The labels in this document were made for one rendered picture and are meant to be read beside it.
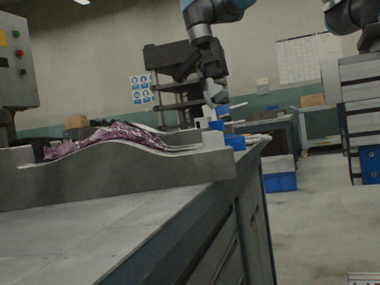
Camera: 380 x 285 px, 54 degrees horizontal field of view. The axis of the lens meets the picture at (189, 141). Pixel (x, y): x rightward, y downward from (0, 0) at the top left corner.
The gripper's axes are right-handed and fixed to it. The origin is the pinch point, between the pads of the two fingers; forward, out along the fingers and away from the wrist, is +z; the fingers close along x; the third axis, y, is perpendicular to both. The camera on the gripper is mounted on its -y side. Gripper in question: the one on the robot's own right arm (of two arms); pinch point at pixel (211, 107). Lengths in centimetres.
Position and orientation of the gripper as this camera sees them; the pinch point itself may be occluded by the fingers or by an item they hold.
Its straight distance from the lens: 112.3
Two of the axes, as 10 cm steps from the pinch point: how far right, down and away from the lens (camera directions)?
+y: 9.2, -2.6, -2.9
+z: 2.3, 9.6, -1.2
